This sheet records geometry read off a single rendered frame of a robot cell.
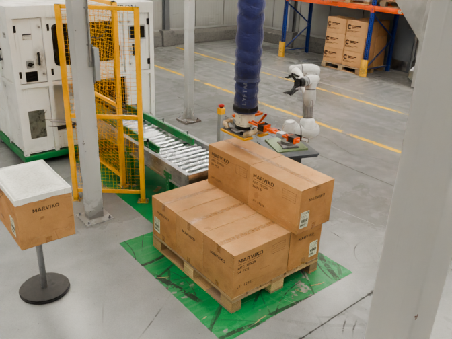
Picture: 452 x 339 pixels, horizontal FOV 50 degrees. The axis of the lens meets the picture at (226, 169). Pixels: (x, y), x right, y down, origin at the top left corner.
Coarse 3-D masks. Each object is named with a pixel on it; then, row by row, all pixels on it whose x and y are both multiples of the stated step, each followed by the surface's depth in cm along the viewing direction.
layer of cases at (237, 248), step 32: (192, 192) 458; (224, 192) 460; (160, 224) 449; (192, 224) 405; (224, 224) 407; (256, 224) 409; (192, 256) 416; (224, 256) 376; (256, 256) 383; (288, 256) 410; (224, 288) 387
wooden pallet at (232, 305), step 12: (156, 240) 463; (168, 252) 458; (180, 264) 442; (312, 264) 438; (192, 276) 423; (204, 276) 407; (204, 288) 412; (216, 288) 396; (264, 288) 417; (276, 288) 415; (216, 300) 401; (228, 300) 386; (240, 300) 389
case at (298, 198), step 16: (272, 160) 433; (288, 160) 434; (256, 176) 418; (272, 176) 402; (288, 176) 403; (304, 176) 404; (320, 176) 406; (256, 192) 423; (272, 192) 407; (288, 192) 392; (304, 192) 382; (320, 192) 396; (256, 208) 428; (272, 208) 411; (288, 208) 396; (304, 208) 389; (320, 208) 404; (288, 224) 401; (304, 224) 397; (320, 224) 413
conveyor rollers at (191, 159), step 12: (144, 120) 642; (144, 132) 605; (156, 132) 605; (168, 144) 568; (180, 144) 568; (168, 156) 538; (180, 156) 538; (192, 156) 537; (204, 156) 538; (192, 168) 508; (204, 168) 508
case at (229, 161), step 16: (224, 144) 465; (240, 144) 466; (256, 144) 468; (224, 160) 450; (240, 160) 432; (256, 160) 432; (208, 176) 477; (224, 176) 456; (240, 176) 437; (240, 192) 443
